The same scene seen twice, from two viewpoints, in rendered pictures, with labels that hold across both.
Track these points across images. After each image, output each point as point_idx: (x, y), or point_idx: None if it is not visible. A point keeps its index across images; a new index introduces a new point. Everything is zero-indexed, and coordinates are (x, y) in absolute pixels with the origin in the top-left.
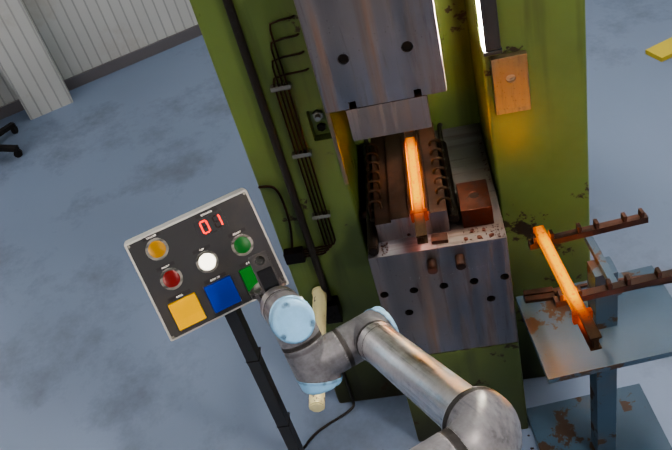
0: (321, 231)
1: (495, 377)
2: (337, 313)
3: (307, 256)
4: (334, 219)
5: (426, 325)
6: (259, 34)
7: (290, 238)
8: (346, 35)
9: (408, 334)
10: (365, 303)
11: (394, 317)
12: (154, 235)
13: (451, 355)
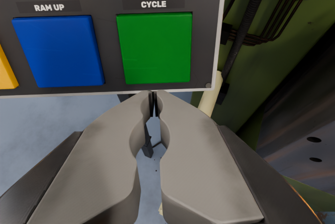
0: (272, 17)
1: (315, 202)
2: (221, 98)
3: (231, 40)
4: (303, 7)
5: (315, 171)
6: None
7: (227, 8)
8: None
9: (286, 164)
10: (247, 99)
11: (292, 153)
12: None
13: (302, 185)
